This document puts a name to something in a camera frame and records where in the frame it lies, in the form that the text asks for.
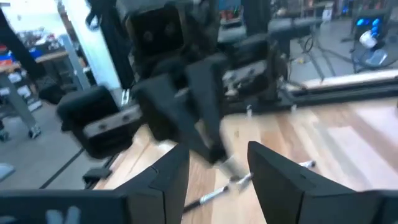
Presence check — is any black machine with blue lights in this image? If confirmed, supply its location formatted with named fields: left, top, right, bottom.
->
left=351, top=9, right=391, bottom=50

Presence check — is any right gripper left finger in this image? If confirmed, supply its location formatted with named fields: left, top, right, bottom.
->
left=0, top=144, right=190, bottom=224

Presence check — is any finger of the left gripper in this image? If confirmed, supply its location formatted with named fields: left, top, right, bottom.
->
left=185, top=57, right=229, bottom=164
left=133, top=74, right=215, bottom=156

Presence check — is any workbench with wooden top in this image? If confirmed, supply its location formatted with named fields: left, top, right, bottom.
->
left=0, top=43, right=81, bottom=141

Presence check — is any grey chair armrest pad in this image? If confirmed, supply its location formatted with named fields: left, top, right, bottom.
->
left=0, top=163, right=16, bottom=182

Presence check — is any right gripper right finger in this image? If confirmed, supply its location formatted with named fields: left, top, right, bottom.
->
left=248, top=141, right=398, bottom=224

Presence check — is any silver aluminium post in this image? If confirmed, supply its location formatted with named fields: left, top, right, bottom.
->
left=57, top=33, right=91, bottom=91

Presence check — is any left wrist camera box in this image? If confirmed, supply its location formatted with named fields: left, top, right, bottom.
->
left=126, top=2, right=187, bottom=62

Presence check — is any black frame clip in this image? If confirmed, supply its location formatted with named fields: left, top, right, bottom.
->
left=83, top=167, right=113, bottom=187

